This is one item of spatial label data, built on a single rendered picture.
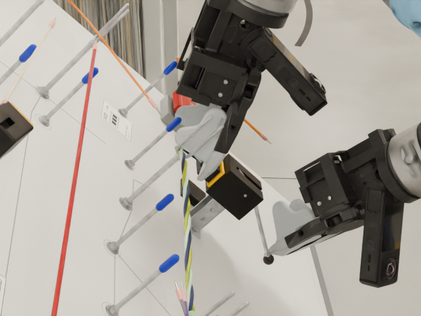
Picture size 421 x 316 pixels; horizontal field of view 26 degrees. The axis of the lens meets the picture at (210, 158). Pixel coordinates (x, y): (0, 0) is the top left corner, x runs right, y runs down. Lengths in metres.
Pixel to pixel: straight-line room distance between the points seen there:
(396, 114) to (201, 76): 2.66
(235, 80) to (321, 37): 3.28
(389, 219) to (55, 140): 0.37
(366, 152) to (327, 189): 0.06
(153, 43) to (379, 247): 0.78
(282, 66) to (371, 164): 0.15
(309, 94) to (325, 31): 3.32
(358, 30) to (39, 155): 3.49
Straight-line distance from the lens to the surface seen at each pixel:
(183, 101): 1.25
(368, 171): 1.03
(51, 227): 0.86
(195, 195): 1.13
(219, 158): 1.00
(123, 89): 1.22
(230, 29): 0.97
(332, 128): 3.48
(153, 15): 1.65
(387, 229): 1.03
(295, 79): 0.99
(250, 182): 1.06
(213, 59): 0.96
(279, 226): 1.09
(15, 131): 0.77
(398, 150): 0.98
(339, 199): 1.02
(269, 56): 0.97
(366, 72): 3.94
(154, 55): 1.68
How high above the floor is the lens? 1.69
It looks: 31 degrees down
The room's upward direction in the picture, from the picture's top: straight up
